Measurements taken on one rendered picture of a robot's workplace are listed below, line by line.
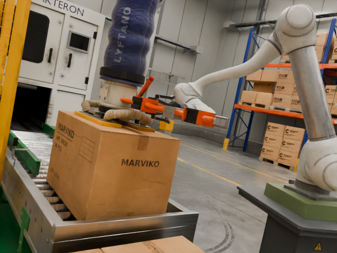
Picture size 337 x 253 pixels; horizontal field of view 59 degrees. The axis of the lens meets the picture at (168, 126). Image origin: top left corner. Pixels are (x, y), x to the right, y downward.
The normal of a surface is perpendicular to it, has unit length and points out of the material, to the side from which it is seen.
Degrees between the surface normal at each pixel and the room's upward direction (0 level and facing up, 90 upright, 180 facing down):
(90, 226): 90
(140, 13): 77
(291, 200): 90
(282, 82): 88
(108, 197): 90
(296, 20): 81
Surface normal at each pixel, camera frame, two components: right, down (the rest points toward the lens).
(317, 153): -0.75, -0.18
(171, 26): 0.58, 0.18
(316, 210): 0.27, 0.12
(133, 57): 0.44, -0.12
